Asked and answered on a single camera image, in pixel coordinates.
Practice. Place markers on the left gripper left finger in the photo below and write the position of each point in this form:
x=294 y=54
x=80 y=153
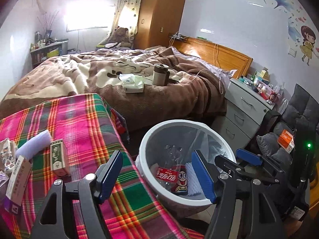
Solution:
x=56 y=218

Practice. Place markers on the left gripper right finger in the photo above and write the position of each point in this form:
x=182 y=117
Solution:
x=224 y=183

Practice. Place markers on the white foam sleeve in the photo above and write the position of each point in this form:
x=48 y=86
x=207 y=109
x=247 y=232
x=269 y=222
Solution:
x=34 y=145
x=194 y=187

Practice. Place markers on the patterned paper bag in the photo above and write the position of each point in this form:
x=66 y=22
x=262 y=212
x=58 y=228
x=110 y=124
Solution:
x=8 y=150

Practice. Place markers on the clear bottle red cap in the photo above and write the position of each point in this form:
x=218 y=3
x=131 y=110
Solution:
x=167 y=175

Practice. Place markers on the white round trash bin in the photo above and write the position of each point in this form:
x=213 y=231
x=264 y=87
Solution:
x=178 y=205

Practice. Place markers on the orange white box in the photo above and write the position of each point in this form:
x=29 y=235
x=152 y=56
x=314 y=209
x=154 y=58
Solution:
x=286 y=141

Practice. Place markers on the purple white medicine box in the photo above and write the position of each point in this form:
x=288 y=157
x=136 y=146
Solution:
x=16 y=186

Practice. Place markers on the grey cushioned chair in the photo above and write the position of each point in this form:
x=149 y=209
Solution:
x=302 y=108

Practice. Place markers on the green white small carton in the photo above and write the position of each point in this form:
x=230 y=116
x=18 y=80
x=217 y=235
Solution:
x=59 y=161

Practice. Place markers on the grey bedside drawer cabinet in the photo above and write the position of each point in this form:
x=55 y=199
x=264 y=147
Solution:
x=245 y=110

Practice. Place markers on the red snack wrapper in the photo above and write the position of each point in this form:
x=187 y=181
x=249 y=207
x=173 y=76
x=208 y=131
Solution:
x=181 y=186

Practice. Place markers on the pink plaid tablecloth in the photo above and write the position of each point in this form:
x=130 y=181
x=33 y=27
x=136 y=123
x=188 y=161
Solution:
x=86 y=126

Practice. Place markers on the clear plastic bin liner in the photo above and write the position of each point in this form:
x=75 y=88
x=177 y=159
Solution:
x=189 y=139

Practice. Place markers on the wooden headboard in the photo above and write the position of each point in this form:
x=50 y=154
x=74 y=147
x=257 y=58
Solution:
x=215 y=54

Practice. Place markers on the brown white thermos mug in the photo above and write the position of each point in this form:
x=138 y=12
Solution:
x=160 y=75

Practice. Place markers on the white tissue pack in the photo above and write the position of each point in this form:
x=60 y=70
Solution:
x=132 y=83

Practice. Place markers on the brown beige bed blanket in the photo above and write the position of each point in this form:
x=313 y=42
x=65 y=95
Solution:
x=192 y=91

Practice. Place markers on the small cluttered shelf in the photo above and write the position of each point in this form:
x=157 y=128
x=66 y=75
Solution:
x=43 y=49

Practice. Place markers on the brown teddy bear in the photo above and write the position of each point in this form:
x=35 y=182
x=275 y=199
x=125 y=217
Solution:
x=120 y=35

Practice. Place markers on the vase with dry branches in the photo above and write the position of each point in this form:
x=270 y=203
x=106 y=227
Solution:
x=46 y=21

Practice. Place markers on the wooden wardrobe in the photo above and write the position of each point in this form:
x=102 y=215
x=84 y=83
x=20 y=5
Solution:
x=157 y=20

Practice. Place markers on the patterned window curtain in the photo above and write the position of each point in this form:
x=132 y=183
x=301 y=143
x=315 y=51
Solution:
x=126 y=16

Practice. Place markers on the girl wall sticker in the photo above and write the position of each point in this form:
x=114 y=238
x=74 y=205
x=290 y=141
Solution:
x=308 y=45

